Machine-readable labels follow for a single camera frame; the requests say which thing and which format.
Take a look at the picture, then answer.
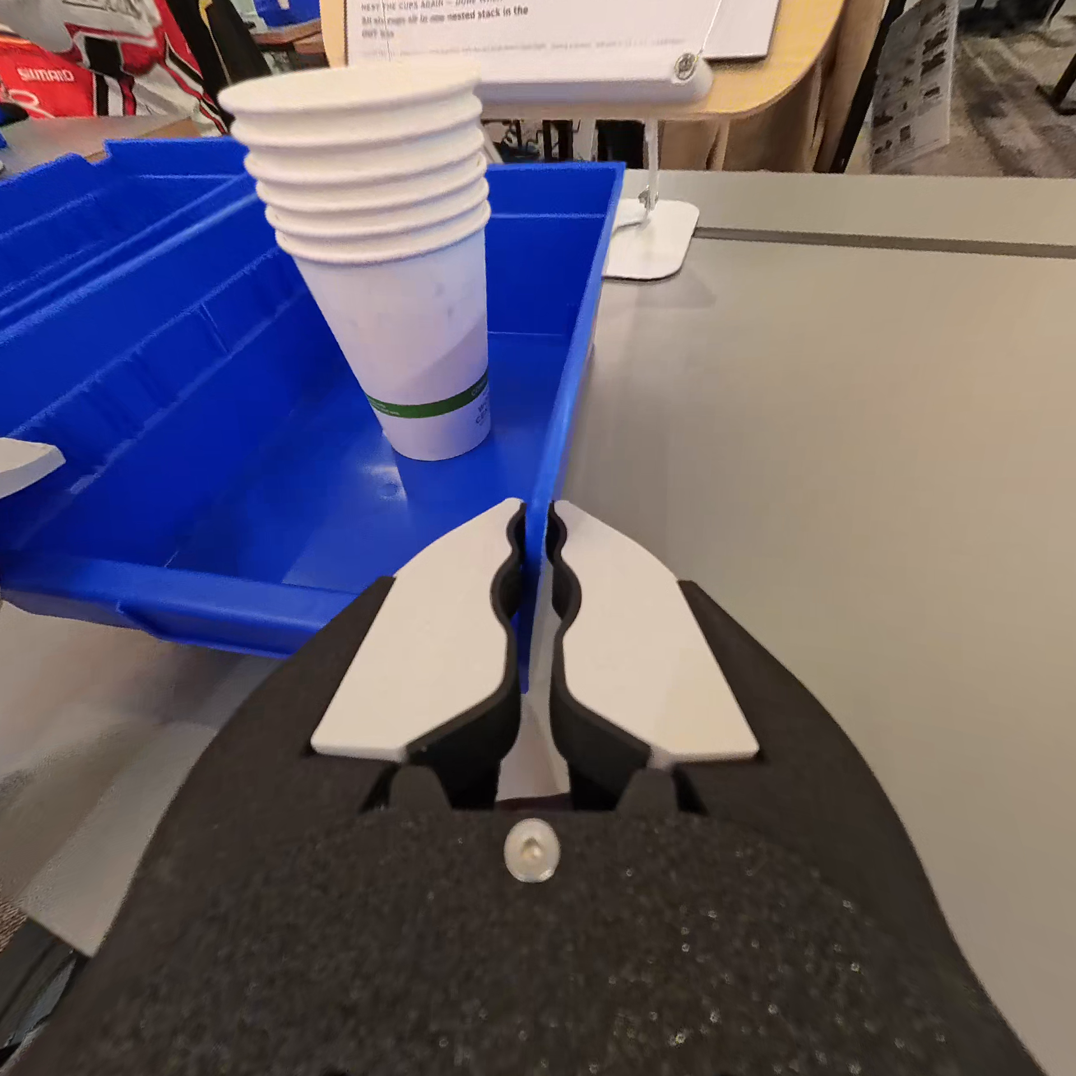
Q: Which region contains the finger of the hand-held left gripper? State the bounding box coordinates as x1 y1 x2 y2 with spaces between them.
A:
0 437 67 499

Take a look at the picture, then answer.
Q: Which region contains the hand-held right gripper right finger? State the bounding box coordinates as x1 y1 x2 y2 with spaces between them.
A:
548 500 761 810

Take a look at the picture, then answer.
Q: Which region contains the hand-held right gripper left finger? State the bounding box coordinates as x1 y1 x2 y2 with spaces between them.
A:
309 498 527 810

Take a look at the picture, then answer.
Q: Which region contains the blue plastic bin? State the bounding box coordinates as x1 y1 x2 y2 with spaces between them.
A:
0 138 627 694

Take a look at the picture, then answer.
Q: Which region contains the stack of nested white cups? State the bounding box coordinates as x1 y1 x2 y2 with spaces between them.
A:
219 63 493 462

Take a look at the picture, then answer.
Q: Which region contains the beige cloth cover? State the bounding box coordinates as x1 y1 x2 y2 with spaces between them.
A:
656 0 888 173

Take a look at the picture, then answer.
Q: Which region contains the wooden display board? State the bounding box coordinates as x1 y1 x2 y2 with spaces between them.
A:
319 0 846 119

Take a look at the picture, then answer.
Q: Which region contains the printed paper sheet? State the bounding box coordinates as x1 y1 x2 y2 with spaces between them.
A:
870 0 961 173

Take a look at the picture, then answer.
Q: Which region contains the printed instruction sheet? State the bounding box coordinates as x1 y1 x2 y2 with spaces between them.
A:
347 0 783 67

